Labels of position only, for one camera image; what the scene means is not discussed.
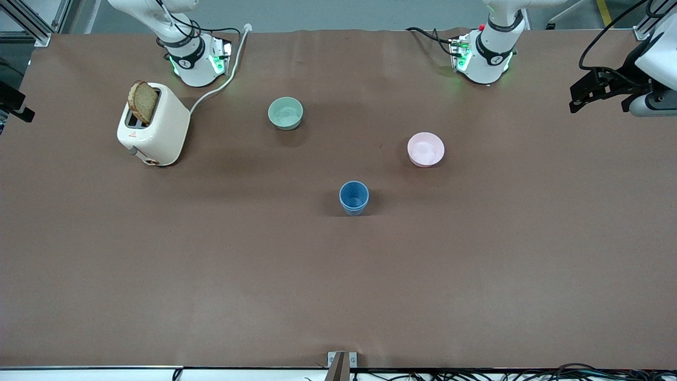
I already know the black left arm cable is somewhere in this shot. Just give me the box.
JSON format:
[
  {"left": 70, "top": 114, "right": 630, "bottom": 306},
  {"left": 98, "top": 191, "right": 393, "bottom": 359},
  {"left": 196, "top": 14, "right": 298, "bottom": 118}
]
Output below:
[{"left": 578, "top": 0, "right": 652, "bottom": 83}]

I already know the aluminium frame strut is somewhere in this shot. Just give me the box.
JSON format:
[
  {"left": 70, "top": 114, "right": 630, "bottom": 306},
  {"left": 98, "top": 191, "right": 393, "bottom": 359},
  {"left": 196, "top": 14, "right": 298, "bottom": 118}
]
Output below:
[
  {"left": 0, "top": 0, "right": 72, "bottom": 47},
  {"left": 633, "top": 0, "right": 677, "bottom": 41}
]

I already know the brown table mat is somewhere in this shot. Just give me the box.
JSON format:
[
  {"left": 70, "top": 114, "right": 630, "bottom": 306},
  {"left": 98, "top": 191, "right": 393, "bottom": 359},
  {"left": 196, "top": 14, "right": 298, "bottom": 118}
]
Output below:
[{"left": 0, "top": 28, "right": 677, "bottom": 370}]

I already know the white toaster power cable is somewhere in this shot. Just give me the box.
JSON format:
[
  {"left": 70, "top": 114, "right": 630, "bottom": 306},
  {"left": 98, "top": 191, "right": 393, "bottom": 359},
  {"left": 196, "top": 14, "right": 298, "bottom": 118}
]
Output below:
[{"left": 189, "top": 24, "right": 252, "bottom": 114}]

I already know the mint green bowl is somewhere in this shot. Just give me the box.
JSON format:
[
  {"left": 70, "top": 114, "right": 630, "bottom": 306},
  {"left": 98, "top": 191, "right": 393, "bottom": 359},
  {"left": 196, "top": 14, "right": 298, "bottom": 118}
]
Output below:
[{"left": 268, "top": 96, "right": 304, "bottom": 131}]

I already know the pale pink bowl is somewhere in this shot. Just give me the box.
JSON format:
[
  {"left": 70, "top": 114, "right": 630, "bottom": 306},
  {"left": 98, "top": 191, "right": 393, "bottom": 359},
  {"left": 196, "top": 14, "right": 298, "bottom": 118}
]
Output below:
[{"left": 407, "top": 132, "right": 445, "bottom": 168}]

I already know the black cable bundle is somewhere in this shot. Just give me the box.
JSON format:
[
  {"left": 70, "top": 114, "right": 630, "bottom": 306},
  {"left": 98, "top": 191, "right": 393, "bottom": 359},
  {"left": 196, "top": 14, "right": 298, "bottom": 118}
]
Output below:
[{"left": 352, "top": 363, "right": 677, "bottom": 381}]

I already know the metal table edge bracket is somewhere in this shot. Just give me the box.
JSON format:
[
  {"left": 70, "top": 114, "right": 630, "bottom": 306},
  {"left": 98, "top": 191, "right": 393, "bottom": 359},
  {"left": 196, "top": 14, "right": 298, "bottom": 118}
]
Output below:
[{"left": 327, "top": 351, "right": 358, "bottom": 381}]

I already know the cream white toaster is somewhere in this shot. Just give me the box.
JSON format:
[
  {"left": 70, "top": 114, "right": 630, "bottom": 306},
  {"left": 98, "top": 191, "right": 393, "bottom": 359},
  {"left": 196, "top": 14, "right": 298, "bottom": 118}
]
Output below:
[{"left": 117, "top": 82, "right": 191, "bottom": 167}]

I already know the black left base cable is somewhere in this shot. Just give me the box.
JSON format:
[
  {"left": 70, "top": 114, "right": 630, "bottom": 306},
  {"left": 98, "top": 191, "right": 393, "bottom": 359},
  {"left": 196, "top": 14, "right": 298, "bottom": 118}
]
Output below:
[{"left": 406, "top": 26, "right": 460, "bottom": 56}]

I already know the white stand leg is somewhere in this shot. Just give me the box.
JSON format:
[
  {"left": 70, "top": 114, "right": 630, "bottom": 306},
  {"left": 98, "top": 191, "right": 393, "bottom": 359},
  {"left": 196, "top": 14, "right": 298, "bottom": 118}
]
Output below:
[{"left": 546, "top": 0, "right": 588, "bottom": 30}]

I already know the brown bread slice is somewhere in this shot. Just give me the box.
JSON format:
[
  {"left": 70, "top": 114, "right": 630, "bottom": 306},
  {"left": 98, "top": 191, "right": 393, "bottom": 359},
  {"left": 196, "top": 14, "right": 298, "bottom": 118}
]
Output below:
[{"left": 128, "top": 80, "right": 159, "bottom": 125}]

